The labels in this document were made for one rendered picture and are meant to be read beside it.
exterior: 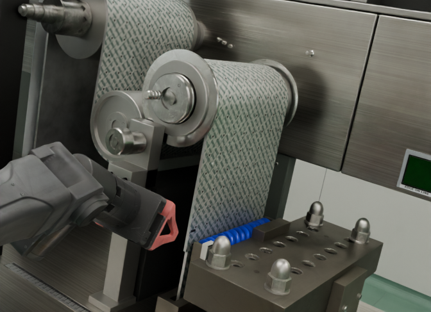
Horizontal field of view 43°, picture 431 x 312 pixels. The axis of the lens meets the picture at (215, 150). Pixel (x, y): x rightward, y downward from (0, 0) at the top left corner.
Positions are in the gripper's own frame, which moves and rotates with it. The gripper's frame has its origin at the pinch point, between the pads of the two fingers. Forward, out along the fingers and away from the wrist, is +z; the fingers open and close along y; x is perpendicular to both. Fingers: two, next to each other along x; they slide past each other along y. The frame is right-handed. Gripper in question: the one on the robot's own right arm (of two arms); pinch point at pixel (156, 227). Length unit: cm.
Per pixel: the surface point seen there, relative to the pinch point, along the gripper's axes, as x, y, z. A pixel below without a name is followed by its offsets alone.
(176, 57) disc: 23.8, -7.9, -4.8
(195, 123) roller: 16.0, -1.7, -0.9
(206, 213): 5.8, 0.1, 10.2
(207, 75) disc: 22.6, -1.5, -4.1
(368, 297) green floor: 29, -33, 271
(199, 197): 7.2, 0.1, 6.2
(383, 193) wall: 90, -46, 263
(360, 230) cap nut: 16.9, 16.4, 35.1
